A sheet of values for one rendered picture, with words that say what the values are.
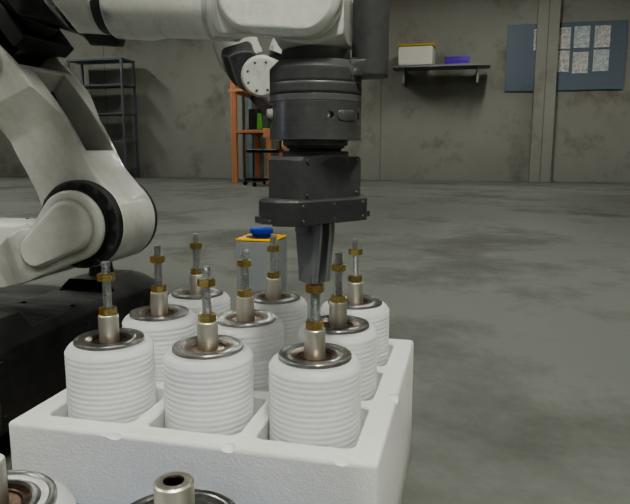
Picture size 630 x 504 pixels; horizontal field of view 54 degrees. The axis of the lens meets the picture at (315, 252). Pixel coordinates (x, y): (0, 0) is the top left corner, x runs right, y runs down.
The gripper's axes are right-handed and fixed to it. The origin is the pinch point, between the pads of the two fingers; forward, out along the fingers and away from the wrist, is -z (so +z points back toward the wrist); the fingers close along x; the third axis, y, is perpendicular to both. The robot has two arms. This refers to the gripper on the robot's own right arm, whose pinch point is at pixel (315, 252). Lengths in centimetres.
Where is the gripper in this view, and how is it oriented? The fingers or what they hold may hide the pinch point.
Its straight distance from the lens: 62.2
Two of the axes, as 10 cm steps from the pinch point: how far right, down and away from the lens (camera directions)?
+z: 0.0, -9.9, -1.6
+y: -6.6, -1.2, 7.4
